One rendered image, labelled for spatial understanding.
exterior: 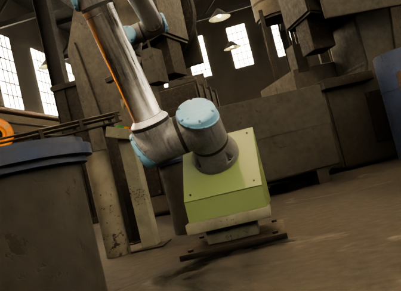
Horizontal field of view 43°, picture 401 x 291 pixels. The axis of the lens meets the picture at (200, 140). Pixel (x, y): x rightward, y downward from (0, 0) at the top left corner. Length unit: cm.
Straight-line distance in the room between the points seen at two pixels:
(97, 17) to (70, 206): 94
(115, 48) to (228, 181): 65
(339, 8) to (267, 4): 596
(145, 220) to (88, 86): 255
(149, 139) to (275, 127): 209
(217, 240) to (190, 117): 49
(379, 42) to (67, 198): 435
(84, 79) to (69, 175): 386
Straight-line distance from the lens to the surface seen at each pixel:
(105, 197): 248
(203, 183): 197
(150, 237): 249
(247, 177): 192
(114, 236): 249
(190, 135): 184
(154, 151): 186
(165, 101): 864
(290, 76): 540
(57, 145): 98
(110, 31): 182
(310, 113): 392
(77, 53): 494
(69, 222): 101
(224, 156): 194
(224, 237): 196
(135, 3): 201
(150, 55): 432
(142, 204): 248
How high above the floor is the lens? 30
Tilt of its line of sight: 3 degrees up
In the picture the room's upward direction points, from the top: 14 degrees counter-clockwise
